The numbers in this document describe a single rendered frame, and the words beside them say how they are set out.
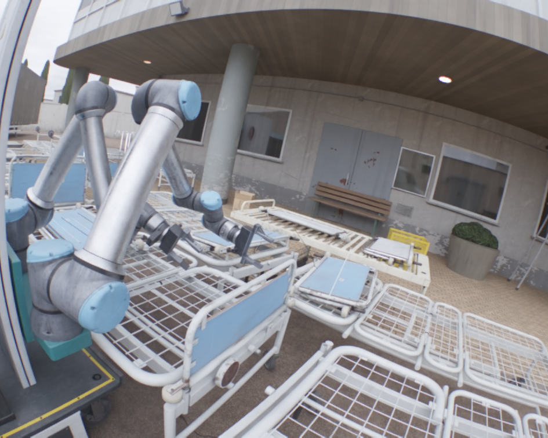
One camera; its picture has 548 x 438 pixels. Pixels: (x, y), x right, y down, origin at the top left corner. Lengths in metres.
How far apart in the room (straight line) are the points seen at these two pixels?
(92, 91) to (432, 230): 6.51
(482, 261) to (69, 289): 5.61
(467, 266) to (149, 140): 5.41
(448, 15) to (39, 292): 4.15
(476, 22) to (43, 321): 4.30
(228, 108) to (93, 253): 5.22
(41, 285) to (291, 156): 6.87
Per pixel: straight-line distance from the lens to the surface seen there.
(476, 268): 5.71
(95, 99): 1.10
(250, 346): 1.21
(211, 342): 0.95
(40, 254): 0.84
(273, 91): 7.93
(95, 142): 1.09
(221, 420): 1.51
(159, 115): 0.82
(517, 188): 7.16
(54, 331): 0.94
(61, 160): 1.30
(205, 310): 0.81
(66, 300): 0.77
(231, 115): 5.77
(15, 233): 1.29
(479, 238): 5.80
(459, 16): 3.98
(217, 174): 5.77
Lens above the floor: 1.21
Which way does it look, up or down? 12 degrees down
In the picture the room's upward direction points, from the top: 13 degrees clockwise
